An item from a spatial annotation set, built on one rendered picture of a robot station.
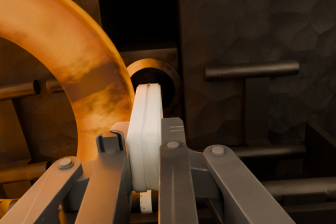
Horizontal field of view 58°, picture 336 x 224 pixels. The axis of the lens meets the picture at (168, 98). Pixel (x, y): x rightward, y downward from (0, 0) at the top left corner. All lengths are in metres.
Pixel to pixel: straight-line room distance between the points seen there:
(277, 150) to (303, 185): 0.06
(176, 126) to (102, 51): 0.05
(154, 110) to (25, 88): 0.12
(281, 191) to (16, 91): 0.19
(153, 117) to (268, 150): 0.11
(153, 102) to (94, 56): 0.04
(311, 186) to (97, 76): 0.13
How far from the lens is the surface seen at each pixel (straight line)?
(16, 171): 0.26
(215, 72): 0.23
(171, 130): 0.15
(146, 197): 0.17
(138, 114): 0.16
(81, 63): 0.17
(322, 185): 0.19
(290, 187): 0.18
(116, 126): 0.16
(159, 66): 0.27
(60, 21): 0.17
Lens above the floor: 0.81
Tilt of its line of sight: 18 degrees down
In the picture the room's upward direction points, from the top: 4 degrees counter-clockwise
